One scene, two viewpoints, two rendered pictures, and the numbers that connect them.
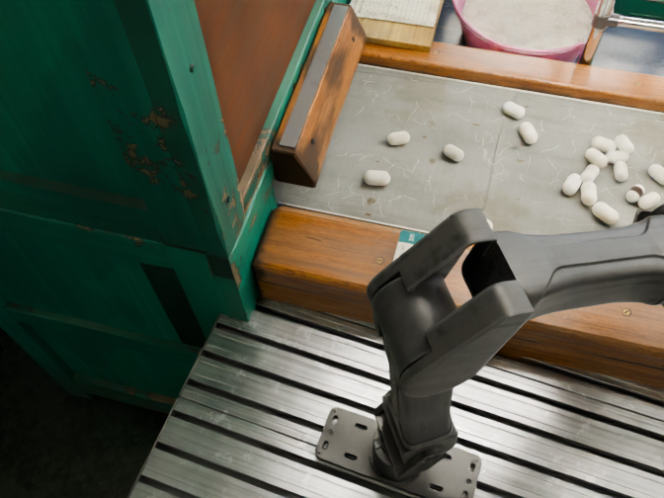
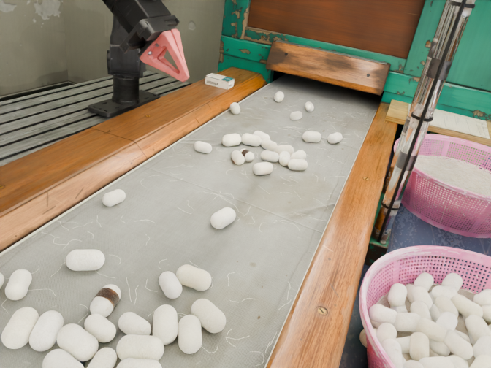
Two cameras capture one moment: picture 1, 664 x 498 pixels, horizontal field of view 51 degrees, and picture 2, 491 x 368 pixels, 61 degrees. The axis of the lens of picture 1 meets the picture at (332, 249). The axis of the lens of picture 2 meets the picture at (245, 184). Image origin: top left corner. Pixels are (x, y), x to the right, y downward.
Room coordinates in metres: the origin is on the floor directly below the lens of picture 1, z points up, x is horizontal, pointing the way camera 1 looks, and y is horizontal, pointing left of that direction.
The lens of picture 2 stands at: (0.56, -1.08, 1.05)
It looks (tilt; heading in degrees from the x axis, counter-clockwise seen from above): 29 degrees down; 90
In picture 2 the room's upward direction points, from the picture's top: 9 degrees clockwise
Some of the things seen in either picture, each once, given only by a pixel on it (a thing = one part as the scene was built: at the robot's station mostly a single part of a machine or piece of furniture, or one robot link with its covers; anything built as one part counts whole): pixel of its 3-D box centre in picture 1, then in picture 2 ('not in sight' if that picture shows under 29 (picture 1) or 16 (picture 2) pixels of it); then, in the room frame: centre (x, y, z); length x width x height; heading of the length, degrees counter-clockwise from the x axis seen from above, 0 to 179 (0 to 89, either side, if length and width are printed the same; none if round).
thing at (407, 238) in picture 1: (408, 254); (219, 81); (0.47, -0.10, 0.77); 0.06 x 0.04 x 0.02; 162
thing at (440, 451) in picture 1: (408, 428); (126, 63); (0.24, -0.07, 0.77); 0.09 x 0.06 x 0.06; 14
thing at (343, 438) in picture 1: (398, 450); (126, 89); (0.23, -0.06, 0.71); 0.20 x 0.07 x 0.08; 66
